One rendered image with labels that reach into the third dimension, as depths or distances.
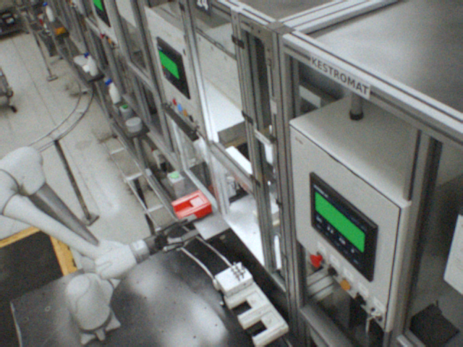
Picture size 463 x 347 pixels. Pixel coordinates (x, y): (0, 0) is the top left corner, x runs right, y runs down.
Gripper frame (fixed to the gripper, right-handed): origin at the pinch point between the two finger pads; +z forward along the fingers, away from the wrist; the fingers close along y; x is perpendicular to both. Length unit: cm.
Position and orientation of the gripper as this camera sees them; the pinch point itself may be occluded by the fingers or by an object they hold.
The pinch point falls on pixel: (191, 226)
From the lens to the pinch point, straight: 201.3
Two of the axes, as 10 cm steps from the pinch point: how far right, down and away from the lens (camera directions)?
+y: -1.2, -7.8, -6.2
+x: -4.9, -5.0, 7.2
